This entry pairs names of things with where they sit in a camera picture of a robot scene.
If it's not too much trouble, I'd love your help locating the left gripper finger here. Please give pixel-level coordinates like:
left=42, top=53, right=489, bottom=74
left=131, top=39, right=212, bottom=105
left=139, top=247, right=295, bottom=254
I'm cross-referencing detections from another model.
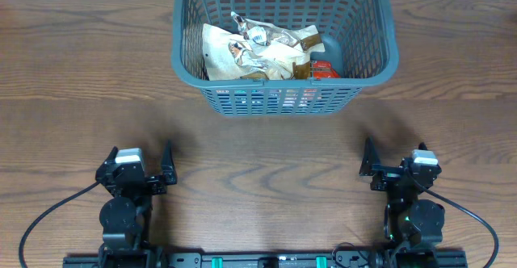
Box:
left=161, top=140, right=178, bottom=185
left=95, top=146, right=119, bottom=179

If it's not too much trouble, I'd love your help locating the San Remo spaghetti packet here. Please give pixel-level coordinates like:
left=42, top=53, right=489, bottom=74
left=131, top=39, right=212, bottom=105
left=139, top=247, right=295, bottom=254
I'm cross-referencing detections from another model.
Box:
left=310, top=61, right=340, bottom=79

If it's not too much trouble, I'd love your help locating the plain kraft paper pouch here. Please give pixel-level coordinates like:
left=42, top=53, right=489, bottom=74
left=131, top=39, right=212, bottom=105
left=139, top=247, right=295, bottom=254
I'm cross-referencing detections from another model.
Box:
left=202, top=23, right=254, bottom=81

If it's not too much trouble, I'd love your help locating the beige Pantree snack pouch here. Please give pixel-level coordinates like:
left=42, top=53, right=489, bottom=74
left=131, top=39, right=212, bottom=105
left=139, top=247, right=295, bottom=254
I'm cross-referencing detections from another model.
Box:
left=230, top=11, right=325, bottom=53

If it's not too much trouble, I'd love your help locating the grey plastic lattice basket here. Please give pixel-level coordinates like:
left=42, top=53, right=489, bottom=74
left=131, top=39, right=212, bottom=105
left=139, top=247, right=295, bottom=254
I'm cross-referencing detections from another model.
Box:
left=171, top=0, right=399, bottom=116

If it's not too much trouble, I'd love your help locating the Kleenex tissue multipack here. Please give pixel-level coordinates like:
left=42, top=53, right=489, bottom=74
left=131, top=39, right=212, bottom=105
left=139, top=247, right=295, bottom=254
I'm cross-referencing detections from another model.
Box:
left=212, top=89, right=317, bottom=111

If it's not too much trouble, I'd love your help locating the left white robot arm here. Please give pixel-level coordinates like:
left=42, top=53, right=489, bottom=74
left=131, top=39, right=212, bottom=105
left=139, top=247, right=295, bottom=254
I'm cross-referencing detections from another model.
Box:
left=95, top=142, right=178, bottom=267

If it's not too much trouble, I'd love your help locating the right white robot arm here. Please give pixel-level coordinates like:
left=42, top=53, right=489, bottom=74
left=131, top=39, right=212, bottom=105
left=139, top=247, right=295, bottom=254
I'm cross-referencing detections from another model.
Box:
left=359, top=138, right=445, bottom=267

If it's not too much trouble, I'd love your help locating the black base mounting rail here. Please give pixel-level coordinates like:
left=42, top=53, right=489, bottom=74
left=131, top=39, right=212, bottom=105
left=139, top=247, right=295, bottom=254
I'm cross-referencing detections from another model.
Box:
left=62, top=248, right=469, bottom=268

